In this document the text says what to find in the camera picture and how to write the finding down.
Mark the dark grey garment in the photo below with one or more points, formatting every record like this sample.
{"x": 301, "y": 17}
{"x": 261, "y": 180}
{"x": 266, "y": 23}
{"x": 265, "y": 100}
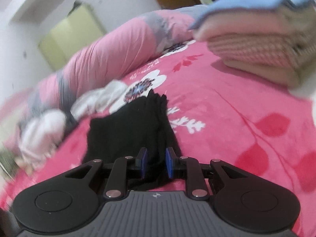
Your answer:
{"x": 70, "y": 118}

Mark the pale pink folded cloth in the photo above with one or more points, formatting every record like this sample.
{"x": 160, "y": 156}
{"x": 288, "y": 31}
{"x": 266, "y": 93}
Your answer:
{"x": 234, "y": 27}

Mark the blue folded cloth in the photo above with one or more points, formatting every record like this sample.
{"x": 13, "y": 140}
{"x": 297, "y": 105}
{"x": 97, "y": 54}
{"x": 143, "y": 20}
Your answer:
{"x": 246, "y": 2}

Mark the pink floral blanket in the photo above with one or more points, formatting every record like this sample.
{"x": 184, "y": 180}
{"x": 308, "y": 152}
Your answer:
{"x": 222, "y": 103}

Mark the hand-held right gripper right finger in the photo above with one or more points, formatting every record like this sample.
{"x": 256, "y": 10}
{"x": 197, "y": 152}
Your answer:
{"x": 169, "y": 164}

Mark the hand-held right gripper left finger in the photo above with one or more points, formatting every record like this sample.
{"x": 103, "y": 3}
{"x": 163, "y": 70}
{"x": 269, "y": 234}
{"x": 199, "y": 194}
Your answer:
{"x": 143, "y": 164}

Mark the black t-shirt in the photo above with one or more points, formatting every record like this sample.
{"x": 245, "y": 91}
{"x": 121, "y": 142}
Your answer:
{"x": 128, "y": 128}

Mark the large white shirt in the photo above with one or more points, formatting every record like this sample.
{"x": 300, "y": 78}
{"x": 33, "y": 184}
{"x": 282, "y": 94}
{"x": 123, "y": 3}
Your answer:
{"x": 42, "y": 133}

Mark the pale yellow wardrobe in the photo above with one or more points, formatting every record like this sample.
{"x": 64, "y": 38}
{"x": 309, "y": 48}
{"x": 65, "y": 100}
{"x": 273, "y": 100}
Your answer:
{"x": 69, "y": 37}

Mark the beige folded cloth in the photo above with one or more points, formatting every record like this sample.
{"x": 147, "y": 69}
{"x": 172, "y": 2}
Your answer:
{"x": 271, "y": 71}

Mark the pink grey duvet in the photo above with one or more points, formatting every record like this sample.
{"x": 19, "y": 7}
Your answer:
{"x": 111, "y": 49}

